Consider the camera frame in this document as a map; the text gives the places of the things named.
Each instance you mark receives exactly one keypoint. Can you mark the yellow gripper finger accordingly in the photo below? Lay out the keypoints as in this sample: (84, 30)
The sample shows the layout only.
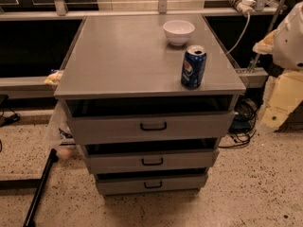
(282, 95)

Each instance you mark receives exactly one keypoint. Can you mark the grey drawer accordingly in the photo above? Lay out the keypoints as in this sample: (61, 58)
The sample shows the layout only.
(152, 127)
(143, 185)
(150, 161)

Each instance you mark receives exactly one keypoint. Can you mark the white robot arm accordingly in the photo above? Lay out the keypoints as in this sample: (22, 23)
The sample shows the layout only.
(285, 44)

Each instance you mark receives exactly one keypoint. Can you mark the grey metal drawer cabinet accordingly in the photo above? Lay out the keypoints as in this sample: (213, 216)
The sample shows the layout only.
(124, 65)

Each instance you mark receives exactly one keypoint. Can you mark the grey bottom drawer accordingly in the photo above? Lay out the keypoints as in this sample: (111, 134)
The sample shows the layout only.
(143, 185)

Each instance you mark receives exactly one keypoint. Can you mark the grey top drawer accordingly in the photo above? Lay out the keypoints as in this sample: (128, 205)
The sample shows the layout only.
(152, 127)

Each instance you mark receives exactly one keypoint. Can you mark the white power strip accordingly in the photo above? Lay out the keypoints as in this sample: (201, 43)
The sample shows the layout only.
(245, 7)

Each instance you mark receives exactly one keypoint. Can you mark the blue pepsi soda can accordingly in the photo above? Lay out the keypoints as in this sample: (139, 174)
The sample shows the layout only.
(193, 67)

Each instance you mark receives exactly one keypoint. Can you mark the white ceramic bowl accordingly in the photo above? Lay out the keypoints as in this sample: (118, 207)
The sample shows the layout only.
(178, 32)

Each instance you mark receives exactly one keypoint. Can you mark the clear plastic bag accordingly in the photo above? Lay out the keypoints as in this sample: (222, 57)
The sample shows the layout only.
(58, 135)

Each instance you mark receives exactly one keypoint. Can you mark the yellow snack bag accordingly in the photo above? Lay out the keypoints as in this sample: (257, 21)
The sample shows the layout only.
(54, 77)

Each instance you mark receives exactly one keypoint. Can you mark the black metal floor bar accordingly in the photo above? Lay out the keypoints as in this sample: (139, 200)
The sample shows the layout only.
(37, 184)

